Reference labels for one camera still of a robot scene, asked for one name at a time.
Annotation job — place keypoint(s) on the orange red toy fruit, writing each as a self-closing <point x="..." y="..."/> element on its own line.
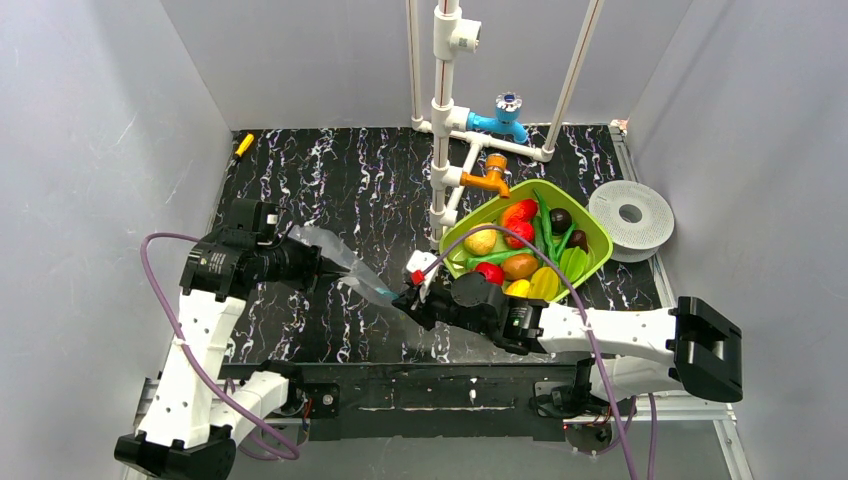
<point x="521" y="211"/>

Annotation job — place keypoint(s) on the green toy bean pod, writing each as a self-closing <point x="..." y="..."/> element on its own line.
<point x="547" y="234"/>

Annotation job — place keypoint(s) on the dark purple toy plum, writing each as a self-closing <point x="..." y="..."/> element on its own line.
<point x="560" y="221"/>

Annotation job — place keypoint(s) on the clear zip top bag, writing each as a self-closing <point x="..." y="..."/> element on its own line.
<point x="351" y="265"/>

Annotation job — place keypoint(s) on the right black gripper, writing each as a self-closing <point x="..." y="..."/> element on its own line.
<point x="419" y="304"/>

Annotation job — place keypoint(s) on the blue faucet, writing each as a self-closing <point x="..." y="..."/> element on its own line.
<point x="505" y="122"/>

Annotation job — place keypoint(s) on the white filament spool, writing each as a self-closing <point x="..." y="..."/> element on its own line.
<point x="637" y="219"/>

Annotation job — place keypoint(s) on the red toy strawberry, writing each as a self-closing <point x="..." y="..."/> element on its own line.
<point x="522" y="231"/>

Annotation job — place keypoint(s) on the yellow orange toy mango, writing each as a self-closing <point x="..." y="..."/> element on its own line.
<point x="519" y="288"/>

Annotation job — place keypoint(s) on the yellow screwdriver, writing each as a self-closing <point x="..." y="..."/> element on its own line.
<point x="244" y="145"/>

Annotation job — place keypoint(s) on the red toy apple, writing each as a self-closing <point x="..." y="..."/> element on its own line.
<point x="492" y="273"/>

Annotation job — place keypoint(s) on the orange faucet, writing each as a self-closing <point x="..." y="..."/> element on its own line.
<point x="493" y="178"/>

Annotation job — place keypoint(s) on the brown orange toy potato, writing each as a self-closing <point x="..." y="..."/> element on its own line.
<point x="519" y="266"/>

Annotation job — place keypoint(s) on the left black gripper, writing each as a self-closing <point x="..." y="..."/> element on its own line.
<point x="313" y="266"/>

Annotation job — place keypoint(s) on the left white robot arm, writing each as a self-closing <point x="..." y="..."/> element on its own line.
<point x="193" y="428"/>

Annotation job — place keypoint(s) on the green toy chili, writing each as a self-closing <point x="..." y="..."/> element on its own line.
<point x="497" y="258"/>

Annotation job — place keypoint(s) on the yellow toy lemon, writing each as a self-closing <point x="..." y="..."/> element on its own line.
<point x="481" y="243"/>

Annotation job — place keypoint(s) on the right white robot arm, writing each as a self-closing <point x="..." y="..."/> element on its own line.
<point x="691" y="347"/>

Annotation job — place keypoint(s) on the dark brown toy fruit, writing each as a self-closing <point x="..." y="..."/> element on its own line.
<point x="578" y="239"/>

